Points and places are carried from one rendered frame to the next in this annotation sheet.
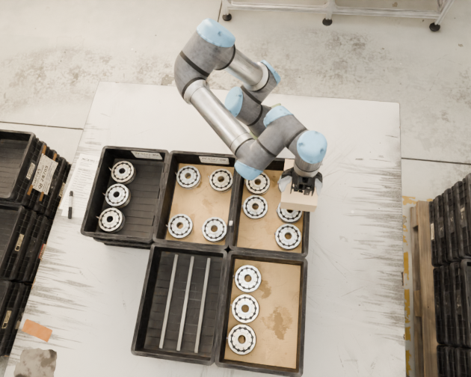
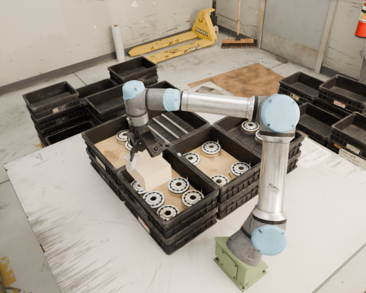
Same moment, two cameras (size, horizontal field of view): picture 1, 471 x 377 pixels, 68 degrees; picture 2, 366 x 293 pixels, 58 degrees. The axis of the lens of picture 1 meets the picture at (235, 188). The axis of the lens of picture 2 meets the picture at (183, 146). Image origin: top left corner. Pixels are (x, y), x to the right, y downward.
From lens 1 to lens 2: 148 cm
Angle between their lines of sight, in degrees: 65
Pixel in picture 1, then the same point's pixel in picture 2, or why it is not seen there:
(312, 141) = (133, 84)
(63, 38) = not seen: outside the picture
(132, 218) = (242, 137)
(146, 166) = not seen: hidden behind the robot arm
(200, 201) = (217, 168)
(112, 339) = not seen: hidden behind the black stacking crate
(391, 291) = (47, 234)
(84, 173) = (310, 149)
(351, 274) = (83, 224)
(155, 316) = (178, 120)
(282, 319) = (110, 157)
